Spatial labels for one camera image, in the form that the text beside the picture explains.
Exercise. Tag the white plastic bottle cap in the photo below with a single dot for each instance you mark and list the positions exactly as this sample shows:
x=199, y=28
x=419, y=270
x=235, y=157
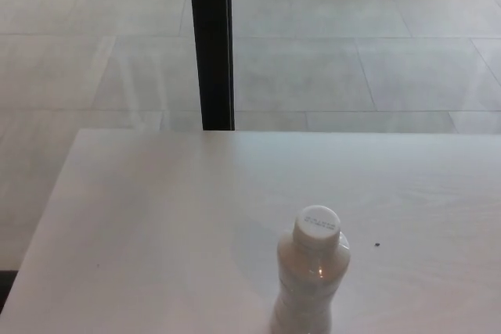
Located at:
x=316, y=224

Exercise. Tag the white translucent plastic bottle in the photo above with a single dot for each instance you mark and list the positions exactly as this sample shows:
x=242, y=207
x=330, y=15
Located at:
x=309, y=291

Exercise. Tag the black vertical frame post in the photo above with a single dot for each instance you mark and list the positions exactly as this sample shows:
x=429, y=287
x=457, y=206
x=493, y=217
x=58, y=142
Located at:
x=213, y=44

